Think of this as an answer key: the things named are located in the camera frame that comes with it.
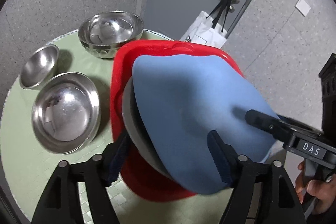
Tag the steel bowl back right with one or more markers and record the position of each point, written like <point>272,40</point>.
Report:
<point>105,33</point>

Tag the red square plastic basin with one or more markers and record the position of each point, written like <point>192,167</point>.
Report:
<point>139,175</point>

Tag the white tote bag black handles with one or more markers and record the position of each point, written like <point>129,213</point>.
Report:
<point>208,29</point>

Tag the blue square plastic plate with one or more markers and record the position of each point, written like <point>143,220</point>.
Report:
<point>181,98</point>

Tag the large stainless steel bowl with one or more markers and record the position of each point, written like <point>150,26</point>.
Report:
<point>137,131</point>

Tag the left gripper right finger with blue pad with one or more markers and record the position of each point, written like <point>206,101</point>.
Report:
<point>262,193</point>

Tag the small steel bowl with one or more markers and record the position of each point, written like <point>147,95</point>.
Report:
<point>39,68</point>
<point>66,113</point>

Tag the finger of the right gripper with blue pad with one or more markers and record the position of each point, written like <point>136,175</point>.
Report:
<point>296,123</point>
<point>280,128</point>

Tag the person's right hand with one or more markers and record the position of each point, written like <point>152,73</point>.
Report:
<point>324,192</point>

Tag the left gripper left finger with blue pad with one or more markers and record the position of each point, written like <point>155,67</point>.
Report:
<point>60,201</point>

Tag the white wall switch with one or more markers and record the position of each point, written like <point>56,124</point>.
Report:
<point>303,7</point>

